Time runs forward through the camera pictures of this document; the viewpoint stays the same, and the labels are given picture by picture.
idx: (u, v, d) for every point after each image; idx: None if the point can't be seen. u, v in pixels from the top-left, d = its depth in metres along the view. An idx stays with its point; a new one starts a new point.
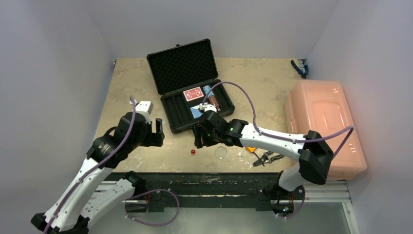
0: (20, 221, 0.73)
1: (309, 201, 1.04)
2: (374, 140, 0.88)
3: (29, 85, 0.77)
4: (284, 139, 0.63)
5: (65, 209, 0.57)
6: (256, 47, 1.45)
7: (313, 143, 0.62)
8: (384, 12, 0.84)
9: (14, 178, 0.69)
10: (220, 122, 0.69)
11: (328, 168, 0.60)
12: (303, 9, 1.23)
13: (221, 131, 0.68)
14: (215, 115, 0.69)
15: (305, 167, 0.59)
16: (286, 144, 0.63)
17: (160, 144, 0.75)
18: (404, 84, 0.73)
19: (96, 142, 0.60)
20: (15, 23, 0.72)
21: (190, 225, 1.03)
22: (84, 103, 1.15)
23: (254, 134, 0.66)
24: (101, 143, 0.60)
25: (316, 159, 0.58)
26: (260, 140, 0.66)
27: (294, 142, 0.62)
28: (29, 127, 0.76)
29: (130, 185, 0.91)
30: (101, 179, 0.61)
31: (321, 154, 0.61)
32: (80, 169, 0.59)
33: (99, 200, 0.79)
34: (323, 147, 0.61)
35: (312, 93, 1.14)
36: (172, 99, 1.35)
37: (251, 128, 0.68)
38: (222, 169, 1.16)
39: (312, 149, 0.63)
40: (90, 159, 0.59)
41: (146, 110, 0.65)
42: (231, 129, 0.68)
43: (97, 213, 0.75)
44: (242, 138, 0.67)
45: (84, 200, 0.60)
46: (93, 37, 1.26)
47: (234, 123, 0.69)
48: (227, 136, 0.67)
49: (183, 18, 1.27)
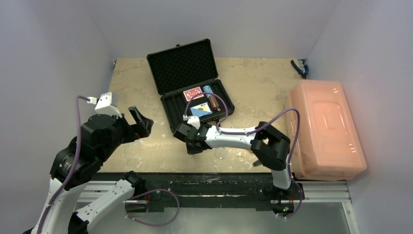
0: (20, 222, 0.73)
1: (309, 201, 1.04)
2: (375, 140, 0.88)
3: (29, 86, 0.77)
4: (237, 133, 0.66)
5: (46, 230, 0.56)
6: (257, 47, 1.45)
7: (264, 132, 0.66)
8: (384, 12, 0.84)
9: (15, 178, 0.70)
10: (190, 130, 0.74)
11: (282, 153, 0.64)
12: (303, 9, 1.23)
13: (192, 137, 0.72)
14: (183, 125, 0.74)
15: (259, 156, 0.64)
16: (241, 137, 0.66)
17: (147, 133, 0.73)
18: (404, 84, 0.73)
19: (58, 158, 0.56)
20: (16, 24, 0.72)
21: (190, 225, 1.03)
22: (84, 103, 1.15)
23: (216, 134, 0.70)
24: (62, 159, 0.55)
25: (268, 146, 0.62)
26: (221, 138, 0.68)
27: (247, 135, 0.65)
28: (28, 128, 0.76)
29: (130, 185, 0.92)
30: (72, 197, 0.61)
31: (276, 142, 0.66)
32: (49, 191, 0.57)
33: (99, 202, 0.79)
34: (275, 135, 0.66)
35: (312, 93, 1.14)
36: (172, 99, 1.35)
37: (214, 130, 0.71)
38: (221, 169, 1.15)
39: (269, 138, 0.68)
40: (54, 179, 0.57)
41: (109, 103, 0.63)
42: (198, 134, 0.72)
43: (96, 215, 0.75)
44: (207, 140, 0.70)
45: (63, 217, 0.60)
46: (93, 37, 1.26)
47: (201, 128, 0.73)
48: (196, 141, 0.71)
49: (184, 18, 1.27)
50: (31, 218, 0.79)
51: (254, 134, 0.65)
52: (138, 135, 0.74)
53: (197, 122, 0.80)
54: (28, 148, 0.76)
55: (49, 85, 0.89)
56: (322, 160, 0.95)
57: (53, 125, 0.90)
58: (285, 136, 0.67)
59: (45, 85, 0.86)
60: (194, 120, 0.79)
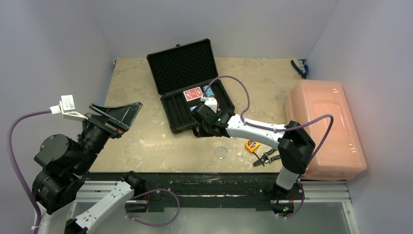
0: (21, 222, 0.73)
1: (309, 201, 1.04)
2: (375, 140, 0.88)
3: (29, 86, 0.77)
4: (265, 128, 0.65)
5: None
6: (256, 47, 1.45)
7: (293, 132, 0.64)
8: (384, 11, 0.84)
9: (14, 178, 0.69)
10: (210, 113, 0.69)
11: (308, 158, 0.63)
12: (302, 9, 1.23)
13: (210, 122, 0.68)
14: (204, 107, 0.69)
15: (283, 155, 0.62)
16: (268, 133, 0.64)
17: (126, 127, 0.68)
18: (404, 84, 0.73)
19: (34, 187, 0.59)
20: (16, 24, 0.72)
21: (190, 225, 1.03)
22: (83, 102, 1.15)
23: (239, 124, 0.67)
24: (39, 186, 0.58)
25: (294, 148, 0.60)
26: (245, 130, 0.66)
27: (275, 132, 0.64)
28: (28, 128, 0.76)
29: (129, 186, 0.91)
30: (58, 218, 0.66)
31: (303, 145, 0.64)
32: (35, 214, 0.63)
33: (97, 208, 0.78)
34: (305, 138, 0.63)
35: (312, 93, 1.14)
36: (172, 99, 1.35)
37: (237, 119, 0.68)
38: (221, 169, 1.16)
39: (295, 140, 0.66)
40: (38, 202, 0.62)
41: (62, 112, 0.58)
42: (218, 120, 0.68)
43: (95, 221, 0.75)
44: (229, 129, 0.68)
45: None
46: (92, 37, 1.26)
47: (223, 114, 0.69)
48: (215, 126, 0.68)
49: (184, 18, 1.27)
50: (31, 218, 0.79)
51: (283, 133, 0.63)
52: (120, 129, 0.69)
53: (215, 106, 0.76)
54: (28, 147, 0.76)
55: (49, 86, 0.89)
56: (322, 160, 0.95)
57: (54, 124, 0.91)
58: (311, 141, 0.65)
59: (45, 85, 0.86)
60: (211, 103, 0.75)
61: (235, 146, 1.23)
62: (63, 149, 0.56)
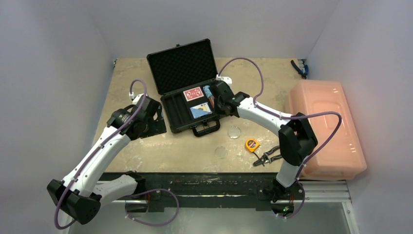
0: (22, 222, 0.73)
1: (309, 201, 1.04)
2: (375, 140, 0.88)
3: (29, 87, 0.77)
4: (272, 113, 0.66)
5: (85, 173, 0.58)
6: (256, 47, 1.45)
7: (298, 124, 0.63)
8: (383, 11, 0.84)
9: (17, 178, 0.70)
10: (227, 91, 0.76)
11: (306, 151, 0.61)
12: (302, 9, 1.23)
13: (225, 99, 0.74)
14: (223, 84, 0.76)
15: (283, 143, 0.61)
16: (273, 118, 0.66)
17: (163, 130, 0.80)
18: (405, 85, 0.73)
19: (116, 112, 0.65)
20: (15, 26, 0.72)
21: (190, 225, 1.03)
22: (83, 103, 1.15)
23: (251, 106, 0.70)
24: (122, 112, 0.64)
25: (294, 137, 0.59)
26: (254, 112, 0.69)
27: (281, 118, 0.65)
28: (29, 129, 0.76)
29: (133, 180, 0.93)
30: (120, 146, 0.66)
31: (304, 139, 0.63)
32: (100, 136, 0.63)
33: (108, 185, 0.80)
34: (308, 132, 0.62)
35: (312, 93, 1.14)
36: (172, 99, 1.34)
37: (250, 101, 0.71)
38: (221, 169, 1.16)
39: (298, 132, 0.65)
40: (110, 126, 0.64)
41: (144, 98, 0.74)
42: (232, 99, 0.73)
43: (107, 193, 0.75)
44: (239, 108, 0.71)
45: (101, 168, 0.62)
46: (92, 37, 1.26)
47: (238, 95, 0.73)
48: (227, 104, 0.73)
49: (183, 19, 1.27)
50: (33, 219, 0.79)
51: (289, 121, 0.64)
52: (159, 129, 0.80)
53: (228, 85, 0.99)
54: (29, 148, 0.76)
55: (49, 86, 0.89)
56: (322, 160, 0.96)
57: (54, 125, 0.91)
58: (315, 137, 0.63)
59: (45, 86, 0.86)
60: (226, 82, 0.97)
61: (235, 146, 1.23)
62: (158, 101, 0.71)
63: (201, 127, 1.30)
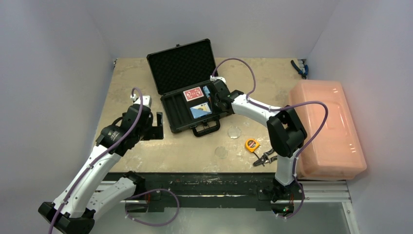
0: (22, 222, 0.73)
1: (309, 201, 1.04)
2: (375, 140, 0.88)
3: (29, 87, 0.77)
4: (262, 107, 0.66)
5: (75, 195, 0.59)
6: (256, 47, 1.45)
7: (287, 116, 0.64)
8: (383, 12, 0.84)
9: (17, 178, 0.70)
10: (224, 89, 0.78)
11: (294, 143, 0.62)
12: (302, 9, 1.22)
13: (221, 96, 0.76)
14: (219, 82, 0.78)
15: (271, 133, 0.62)
16: (263, 111, 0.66)
17: (160, 137, 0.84)
18: (404, 84, 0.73)
19: (105, 129, 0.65)
20: (15, 26, 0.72)
21: (189, 225, 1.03)
22: (83, 102, 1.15)
23: (243, 101, 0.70)
24: (111, 129, 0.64)
25: (282, 128, 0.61)
26: (247, 107, 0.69)
27: (270, 111, 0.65)
28: (30, 128, 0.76)
29: (132, 182, 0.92)
30: (111, 164, 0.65)
31: (293, 131, 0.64)
32: (90, 156, 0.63)
33: (103, 195, 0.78)
34: (296, 124, 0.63)
35: (312, 93, 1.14)
36: (172, 99, 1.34)
37: (243, 97, 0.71)
38: (221, 169, 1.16)
39: (287, 124, 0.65)
40: (100, 145, 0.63)
41: (146, 104, 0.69)
42: (228, 96, 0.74)
43: (102, 206, 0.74)
44: (234, 104, 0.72)
45: (92, 188, 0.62)
46: (92, 37, 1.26)
47: (234, 93, 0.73)
48: (224, 101, 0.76)
49: (183, 18, 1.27)
50: (33, 219, 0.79)
51: (277, 113, 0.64)
52: (156, 135, 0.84)
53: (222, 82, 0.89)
54: (29, 147, 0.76)
55: (49, 86, 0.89)
56: (322, 160, 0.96)
57: (54, 125, 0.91)
58: (304, 129, 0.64)
59: (45, 86, 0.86)
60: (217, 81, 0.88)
61: (235, 146, 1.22)
62: (149, 107, 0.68)
63: (201, 127, 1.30)
